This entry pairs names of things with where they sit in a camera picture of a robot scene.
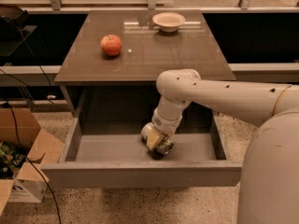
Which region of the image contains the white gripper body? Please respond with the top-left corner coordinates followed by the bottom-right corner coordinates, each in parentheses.
top-left (151, 109), bottom-right (182, 137)

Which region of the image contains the cardboard box with snack bags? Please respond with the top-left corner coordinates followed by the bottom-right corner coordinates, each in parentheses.
top-left (0, 108), bottom-right (64, 215)

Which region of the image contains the grey cabinet with counter top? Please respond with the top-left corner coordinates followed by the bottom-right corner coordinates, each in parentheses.
top-left (55, 9), bottom-right (235, 109)

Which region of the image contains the black device on shelf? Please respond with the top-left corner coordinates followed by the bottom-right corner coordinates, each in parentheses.
top-left (0, 5), bottom-right (29, 28)

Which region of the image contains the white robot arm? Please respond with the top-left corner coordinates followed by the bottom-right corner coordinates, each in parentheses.
top-left (141, 69), bottom-right (299, 224)

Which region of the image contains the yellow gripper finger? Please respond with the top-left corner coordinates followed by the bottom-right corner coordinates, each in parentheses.
top-left (146, 131), bottom-right (164, 151)

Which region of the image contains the green and white soda can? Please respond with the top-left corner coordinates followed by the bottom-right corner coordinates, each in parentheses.
top-left (141, 122), bottom-right (174, 156)

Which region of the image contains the open grey top drawer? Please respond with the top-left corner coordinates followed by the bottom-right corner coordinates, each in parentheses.
top-left (42, 114), bottom-right (242, 189)

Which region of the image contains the white bowl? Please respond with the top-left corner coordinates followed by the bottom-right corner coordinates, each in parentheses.
top-left (152, 12), bottom-right (186, 33)

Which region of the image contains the red apple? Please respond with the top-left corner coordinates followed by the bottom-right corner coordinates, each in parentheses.
top-left (100, 35), bottom-right (122, 56)

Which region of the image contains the black cable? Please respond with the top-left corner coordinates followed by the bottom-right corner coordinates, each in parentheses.
top-left (0, 68), bottom-right (63, 224)

